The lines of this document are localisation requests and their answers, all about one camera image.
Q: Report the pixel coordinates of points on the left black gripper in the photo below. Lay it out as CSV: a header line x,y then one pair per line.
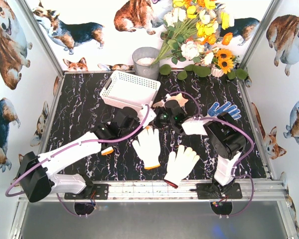
x,y
133,115

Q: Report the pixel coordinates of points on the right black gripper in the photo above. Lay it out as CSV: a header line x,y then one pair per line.
x,y
171,109

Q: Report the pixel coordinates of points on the yellow coated work glove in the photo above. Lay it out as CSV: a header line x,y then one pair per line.
x,y
107,151

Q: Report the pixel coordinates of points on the white glove orange cuff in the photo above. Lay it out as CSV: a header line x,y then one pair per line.
x,y
147,147

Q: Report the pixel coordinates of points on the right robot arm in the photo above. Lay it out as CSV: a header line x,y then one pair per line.
x,y
226,138

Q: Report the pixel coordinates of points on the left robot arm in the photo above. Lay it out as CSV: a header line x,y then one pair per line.
x,y
39,175

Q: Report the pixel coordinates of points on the white plastic storage basket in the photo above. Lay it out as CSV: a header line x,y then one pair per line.
x,y
123,89

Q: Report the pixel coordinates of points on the cream knit glove pair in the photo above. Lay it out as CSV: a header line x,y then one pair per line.
x,y
179,98

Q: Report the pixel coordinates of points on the cream glove red cuff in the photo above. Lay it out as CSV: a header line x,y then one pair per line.
x,y
179,165

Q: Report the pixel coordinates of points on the blue dotted work glove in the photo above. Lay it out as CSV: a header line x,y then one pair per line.
x,y
228,107

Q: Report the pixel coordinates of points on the grey metal bucket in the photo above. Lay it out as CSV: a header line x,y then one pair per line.
x,y
144,62

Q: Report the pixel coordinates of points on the small sunflower pot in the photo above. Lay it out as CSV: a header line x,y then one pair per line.
x,y
224,62

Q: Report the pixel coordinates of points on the artificial flower bouquet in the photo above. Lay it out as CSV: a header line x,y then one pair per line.
x,y
192,29

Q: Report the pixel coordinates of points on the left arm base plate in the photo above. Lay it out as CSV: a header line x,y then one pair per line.
x,y
93,191

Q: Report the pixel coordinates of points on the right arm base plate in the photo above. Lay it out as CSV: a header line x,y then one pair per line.
x,y
211,191

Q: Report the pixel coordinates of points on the aluminium front rail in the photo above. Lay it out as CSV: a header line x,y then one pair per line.
x,y
159,191

